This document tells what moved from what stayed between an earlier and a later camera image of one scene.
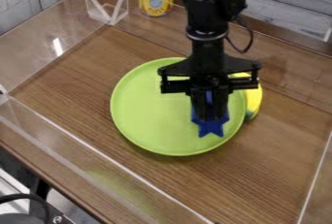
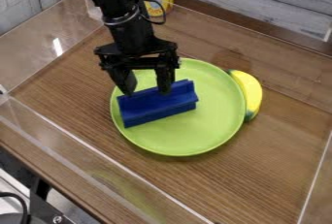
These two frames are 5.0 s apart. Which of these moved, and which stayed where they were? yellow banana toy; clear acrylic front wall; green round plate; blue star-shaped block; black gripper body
Moved: black gripper body; blue star-shaped block
Stayed: clear acrylic front wall; green round plate; yellow banana toy
